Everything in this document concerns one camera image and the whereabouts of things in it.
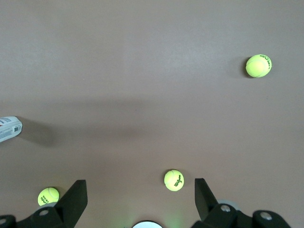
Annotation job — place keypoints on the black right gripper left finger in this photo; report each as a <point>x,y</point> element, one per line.
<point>69,204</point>

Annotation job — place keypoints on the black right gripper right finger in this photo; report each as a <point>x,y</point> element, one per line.
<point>209,209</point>

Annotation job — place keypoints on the white blue Wilson tennis can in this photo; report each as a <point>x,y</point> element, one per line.
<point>9,128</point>

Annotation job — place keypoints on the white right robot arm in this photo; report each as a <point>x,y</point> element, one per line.
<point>147,225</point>

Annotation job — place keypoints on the yellow Head tennis ball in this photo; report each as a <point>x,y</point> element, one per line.
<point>48,196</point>

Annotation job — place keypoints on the yellow Wilson tennis ball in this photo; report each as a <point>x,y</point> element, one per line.
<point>174,180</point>

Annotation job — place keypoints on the brown table cloth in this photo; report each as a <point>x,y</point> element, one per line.
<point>142,71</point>

